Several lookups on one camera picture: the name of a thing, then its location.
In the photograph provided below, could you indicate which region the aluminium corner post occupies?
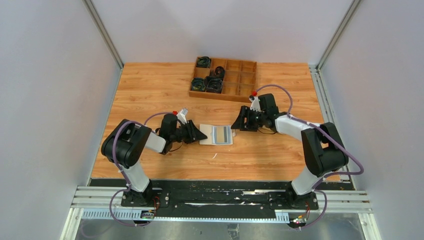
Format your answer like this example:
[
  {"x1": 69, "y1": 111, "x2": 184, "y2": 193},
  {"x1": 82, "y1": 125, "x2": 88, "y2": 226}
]
[
  {"x1": 82, "y1": 0, "x2": 124, "y2": 71},
  {"x1": 316, "y1": 0, "x2": 363, "y2": 72}
]

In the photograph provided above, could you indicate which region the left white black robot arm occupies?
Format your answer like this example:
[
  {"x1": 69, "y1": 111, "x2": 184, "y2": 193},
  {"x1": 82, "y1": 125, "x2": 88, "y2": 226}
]
[{"x1": 101, "y1": 112, "x2": 208, "y2": 206}]

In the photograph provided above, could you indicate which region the right aluminium corner post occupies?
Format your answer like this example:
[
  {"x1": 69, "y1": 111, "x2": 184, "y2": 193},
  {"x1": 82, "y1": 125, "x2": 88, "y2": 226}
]
[{"x1": 316, "y1": 0, "x2": 363, "y2": 72}]

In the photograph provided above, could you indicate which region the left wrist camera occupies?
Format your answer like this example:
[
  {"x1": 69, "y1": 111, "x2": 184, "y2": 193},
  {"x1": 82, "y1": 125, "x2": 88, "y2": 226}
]
[{"x1": 172, "y1": 108, "x2": 188, "y2": 124}]

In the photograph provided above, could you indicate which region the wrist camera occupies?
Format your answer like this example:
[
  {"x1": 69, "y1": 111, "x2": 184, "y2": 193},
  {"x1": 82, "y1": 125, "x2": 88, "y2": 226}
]
[
  {"x1": 249, "y1": 91, "x2": 261, "y2": 112},
  {"x1": 172, "y1": 108, "x2": 188, "y2": 124}
]

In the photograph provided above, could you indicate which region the black coiled belt middle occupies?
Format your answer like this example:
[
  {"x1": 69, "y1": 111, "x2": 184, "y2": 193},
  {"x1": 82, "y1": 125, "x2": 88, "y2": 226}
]
[{"x1": 214, "y1": 66, "x2": 225, "y2": 79}]

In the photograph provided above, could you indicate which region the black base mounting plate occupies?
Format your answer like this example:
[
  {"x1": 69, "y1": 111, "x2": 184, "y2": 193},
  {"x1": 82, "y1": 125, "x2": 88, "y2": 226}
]
[{"x1": 89, "y1": 178, "x2": 355, "y2": 220}]

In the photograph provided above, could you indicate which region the aluminium frame rail front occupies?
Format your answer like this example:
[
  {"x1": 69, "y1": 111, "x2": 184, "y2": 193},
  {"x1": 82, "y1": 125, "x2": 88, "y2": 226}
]
[{"x1": 60, "y1": 186, "x2": 381, "y2": 240}]

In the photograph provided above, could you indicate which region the black coiled belt top-left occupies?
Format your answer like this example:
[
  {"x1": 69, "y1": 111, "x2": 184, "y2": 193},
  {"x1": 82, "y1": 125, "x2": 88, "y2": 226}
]
[{"x1": 196, "y1": 56, "x2": 212, "y2": 69}]

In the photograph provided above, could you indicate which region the left aluminium corner post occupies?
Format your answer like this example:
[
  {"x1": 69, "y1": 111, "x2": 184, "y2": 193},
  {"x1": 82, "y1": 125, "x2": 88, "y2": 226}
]
[{"x1": 82, "y1": 0, "x2": 124, "y2": 71}]

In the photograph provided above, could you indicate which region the right side aluminium rail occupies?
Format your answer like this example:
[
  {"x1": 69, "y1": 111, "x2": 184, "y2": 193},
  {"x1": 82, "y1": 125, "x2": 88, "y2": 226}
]
[{"x1": 308, "y1": 64, "x2": 356, "y2": 190}]

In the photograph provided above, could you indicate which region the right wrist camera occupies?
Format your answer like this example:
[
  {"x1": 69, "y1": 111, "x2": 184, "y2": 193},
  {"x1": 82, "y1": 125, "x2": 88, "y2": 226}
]
[{"x1": 249, "y1": 91, "x2": 261, "y2": 112}]

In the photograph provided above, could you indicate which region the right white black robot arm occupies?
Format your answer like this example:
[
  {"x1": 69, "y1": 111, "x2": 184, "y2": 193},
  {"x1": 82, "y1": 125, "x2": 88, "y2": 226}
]
[{"x1": 231, "y1": 93, "x2": 349, "y2": 205}]

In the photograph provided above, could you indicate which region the dark coiled belt bottom-left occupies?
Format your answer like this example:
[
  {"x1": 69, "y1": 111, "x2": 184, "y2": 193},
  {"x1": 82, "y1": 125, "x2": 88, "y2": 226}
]
[{"x1": 190, "y1": 77, "x2": 206, "y2": 92}]

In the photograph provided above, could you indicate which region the wooden compartment tray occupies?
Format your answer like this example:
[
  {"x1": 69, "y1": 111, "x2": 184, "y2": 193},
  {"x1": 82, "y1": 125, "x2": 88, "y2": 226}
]
[{"x1": 188, "y1": 56, "x2": 257, "y2": 103}]

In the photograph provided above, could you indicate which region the white leather card holder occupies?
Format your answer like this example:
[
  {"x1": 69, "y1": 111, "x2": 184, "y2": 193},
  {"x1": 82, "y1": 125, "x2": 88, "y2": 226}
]
[{"x1": 199, "y1": 124, "x2": 236, "y2": 146}]

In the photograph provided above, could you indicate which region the black coiled belt bottom-middle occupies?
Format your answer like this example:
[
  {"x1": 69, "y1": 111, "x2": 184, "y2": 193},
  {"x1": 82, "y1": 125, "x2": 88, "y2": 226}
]
[{"x1": 205, "y1": 76, "x2": 223, "y2": 94}]

